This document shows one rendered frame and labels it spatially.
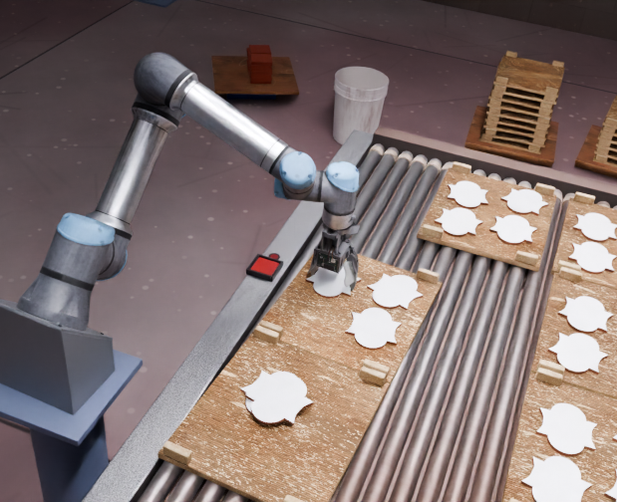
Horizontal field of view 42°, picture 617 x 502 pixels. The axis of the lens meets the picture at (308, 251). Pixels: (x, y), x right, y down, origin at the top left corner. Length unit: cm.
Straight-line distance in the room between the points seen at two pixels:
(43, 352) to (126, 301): 170
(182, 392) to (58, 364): 27
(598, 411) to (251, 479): 80
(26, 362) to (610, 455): 126
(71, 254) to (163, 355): 150
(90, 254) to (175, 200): 231
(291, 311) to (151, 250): 180
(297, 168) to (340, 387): 50
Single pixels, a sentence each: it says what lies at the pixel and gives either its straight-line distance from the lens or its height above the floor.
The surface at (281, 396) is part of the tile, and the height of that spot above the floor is 96.
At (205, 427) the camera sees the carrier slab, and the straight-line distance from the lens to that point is 172.
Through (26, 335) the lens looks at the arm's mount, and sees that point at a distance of 176.
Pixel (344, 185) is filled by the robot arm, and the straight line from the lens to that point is 183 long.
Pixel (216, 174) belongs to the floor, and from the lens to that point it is 424.
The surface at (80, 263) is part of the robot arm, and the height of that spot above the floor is 118.
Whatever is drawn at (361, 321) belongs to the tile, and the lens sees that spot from 197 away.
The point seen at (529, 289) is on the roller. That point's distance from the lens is 223.
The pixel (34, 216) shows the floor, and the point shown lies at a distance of 399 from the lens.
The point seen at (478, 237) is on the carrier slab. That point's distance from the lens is 234.
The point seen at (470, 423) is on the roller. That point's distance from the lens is 183.
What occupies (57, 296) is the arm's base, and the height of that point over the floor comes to 113.
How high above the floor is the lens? 225
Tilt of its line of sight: 37 degrees down
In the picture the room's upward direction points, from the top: 6 degrees clockwise
